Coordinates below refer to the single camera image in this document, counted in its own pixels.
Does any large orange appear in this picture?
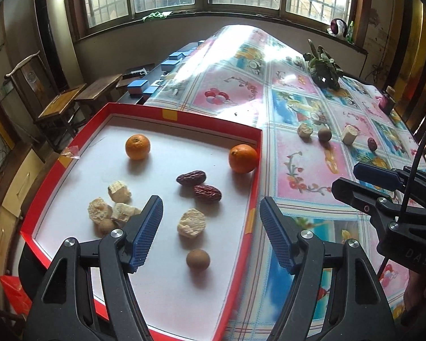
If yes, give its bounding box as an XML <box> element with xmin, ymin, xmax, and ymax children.
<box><xmin>229</xmin><ymin>144</ymin><xmax>259</xmax><ymax>174</ymax></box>

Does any beige standing air conditioner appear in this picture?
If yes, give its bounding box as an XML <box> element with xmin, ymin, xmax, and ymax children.
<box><xmin>32</xmin><ymin>0</ymin><xmax>84</xmax><ymax>89</ymax></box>

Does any green potted plant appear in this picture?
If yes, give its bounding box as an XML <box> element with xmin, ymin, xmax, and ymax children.
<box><xmin>303</xmin><ymin>38</ymin><xmax>345</xmax><ymax>91</ymax></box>

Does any yellow wooden door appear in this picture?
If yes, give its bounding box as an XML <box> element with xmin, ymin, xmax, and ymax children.
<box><xmin>390</xmin><ymin>0</ymin><xmax>426</xmax><ymax>132</ymax></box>

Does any green cloth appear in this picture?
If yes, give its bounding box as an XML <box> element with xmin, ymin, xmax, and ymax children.
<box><xmin>142</xmin><ymin>11</ymin><xmax>173</xmax><ymax>21</ymax></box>

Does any black cable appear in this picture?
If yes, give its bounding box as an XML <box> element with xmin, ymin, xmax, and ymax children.
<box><xmin>401</xmin><ymin>114</ymin><xmax>426</xmax><ymax>221</ymax></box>

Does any wooden bench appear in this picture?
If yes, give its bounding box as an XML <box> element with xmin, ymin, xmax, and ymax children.
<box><xmin>74</xmin><ymin>74</ymin><xmax>123</xmax><ymax>114</ymax></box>

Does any black box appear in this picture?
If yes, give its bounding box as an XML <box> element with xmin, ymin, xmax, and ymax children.
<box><xmin>122</xmin><ymin>65</ymin><xmax>155</xmax><ymax>80</ymax></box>

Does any wooden chair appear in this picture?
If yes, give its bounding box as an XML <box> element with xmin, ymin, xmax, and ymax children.
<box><xmin>5</xmin><ymin>50</ymin><xmax>87</xmax><ymax>153</ymax></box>

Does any dark red jar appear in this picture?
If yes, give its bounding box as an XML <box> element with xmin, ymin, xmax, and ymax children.
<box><xmin>379</xmin><ymin>86</ymin><xmax>395</xmax><ymax>114</ymax></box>

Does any small orange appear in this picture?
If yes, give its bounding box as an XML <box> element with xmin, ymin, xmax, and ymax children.
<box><xmin>125</xmin><ymin>134</ymin><xmax>151</xmax><ymax>160</ymax></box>

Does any printed plastic tablecloth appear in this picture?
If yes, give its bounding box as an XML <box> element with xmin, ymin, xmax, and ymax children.
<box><xmin>142</xmin><ymin>24</ymin><xmax>426</xmax><ymax>341</ymax></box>

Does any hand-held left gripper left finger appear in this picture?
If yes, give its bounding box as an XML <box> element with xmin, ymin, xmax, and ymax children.
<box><xmin>28</xmin><ymin>195</ymin><xmax>164</xmax><ymax>341</ymax></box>

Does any red cardboard tray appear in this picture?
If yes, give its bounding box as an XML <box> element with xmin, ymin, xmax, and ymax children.
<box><xmin>20</xmin><ymin>102</ymin><xmax>263</xmax><ymax>341</ymax></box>

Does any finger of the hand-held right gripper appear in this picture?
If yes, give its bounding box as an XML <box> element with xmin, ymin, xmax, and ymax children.
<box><xmin>332</xmin><ymin>178</ymin><xmax>400</xmax><ymax>228</ymax></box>
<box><xmin>354</xmin><ymin>163</ymin><xmax>426</xmax><ymax>207</ymax></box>

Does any wooden cabinet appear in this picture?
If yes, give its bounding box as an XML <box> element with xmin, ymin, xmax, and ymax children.
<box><xmin>0</xmin><ymin>145</ymin><xmax>45</xmax><ymax>313</ymax></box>

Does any red plastic bag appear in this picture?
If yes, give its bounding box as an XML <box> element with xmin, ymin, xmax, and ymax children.
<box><xmin>0</xmin><ymin>274</ymin><xmax>32</xmax><ymax>313</ymax></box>

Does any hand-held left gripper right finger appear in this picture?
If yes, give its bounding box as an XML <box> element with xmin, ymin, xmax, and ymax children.
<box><xmin>259</xmin><ymin>196</ymin><xmax>400</xmax><ymax>341</ymax></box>

